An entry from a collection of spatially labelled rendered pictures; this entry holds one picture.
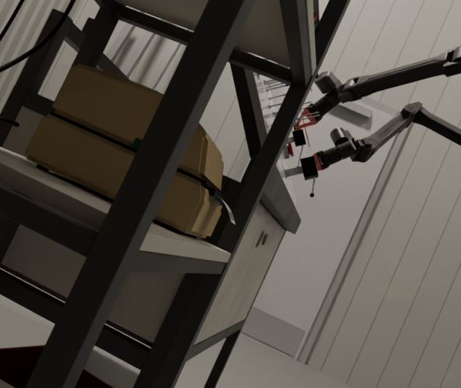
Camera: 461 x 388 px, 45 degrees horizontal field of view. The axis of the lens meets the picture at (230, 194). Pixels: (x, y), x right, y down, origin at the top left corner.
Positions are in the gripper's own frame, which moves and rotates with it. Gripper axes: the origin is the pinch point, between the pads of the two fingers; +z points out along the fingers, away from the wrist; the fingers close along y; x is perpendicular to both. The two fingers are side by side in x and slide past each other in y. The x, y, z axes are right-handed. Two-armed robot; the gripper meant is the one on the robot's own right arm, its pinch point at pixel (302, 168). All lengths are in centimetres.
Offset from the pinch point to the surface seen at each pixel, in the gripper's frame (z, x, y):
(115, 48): 99, -147, -219
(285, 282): 48, 76, -233
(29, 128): 54, -32, 88
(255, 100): 4, -17, 90
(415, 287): -46, 120, -244
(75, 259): 53, 0, 94
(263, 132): 5, -9, 91
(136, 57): 83, -129, -206
